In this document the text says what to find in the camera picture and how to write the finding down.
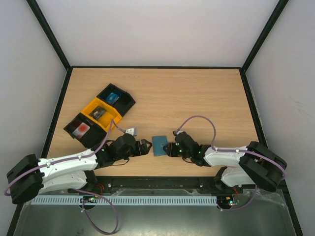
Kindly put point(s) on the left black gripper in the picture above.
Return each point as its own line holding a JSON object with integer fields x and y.
{"x": 144, "y": 150}

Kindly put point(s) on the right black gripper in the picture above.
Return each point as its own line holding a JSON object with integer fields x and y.
{"x": 173, "y": 148}

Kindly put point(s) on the teal card holder wallet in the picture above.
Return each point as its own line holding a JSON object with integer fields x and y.
{"x": 158, "y": 144}

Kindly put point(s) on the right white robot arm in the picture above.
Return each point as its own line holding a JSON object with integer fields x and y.
{"x": 253, "y": 164}

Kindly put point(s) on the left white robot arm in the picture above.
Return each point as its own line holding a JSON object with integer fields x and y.
{"x": 34, "y": 176}

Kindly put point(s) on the black bin with blue cards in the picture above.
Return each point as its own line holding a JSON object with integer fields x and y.
{"x": 123, "y": 104}

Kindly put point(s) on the blue card stack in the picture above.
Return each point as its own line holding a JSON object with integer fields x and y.
{"x": 112, "y": 98}

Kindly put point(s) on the black card stack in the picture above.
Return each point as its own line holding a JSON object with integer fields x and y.
{"x": 97, "y": 112}

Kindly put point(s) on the black bin with red cards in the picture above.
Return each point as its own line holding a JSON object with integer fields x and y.
{"x": 94, "y": 135}

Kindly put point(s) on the red white card stack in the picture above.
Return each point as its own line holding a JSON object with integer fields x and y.
{"x": 81, "y": 130}

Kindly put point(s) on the yellow bin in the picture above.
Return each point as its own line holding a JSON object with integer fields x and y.
{"x": 104, "y": 121}

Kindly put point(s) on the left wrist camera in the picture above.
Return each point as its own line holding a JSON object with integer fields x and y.
{"x": 132, "y": 131}

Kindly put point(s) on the black aluminium frame rail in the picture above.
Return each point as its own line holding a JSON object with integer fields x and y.
{"x": 203, "y": 185}

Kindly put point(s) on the light blue slotted cable duct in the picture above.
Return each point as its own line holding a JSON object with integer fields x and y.
{"x": 127, "y": 200}

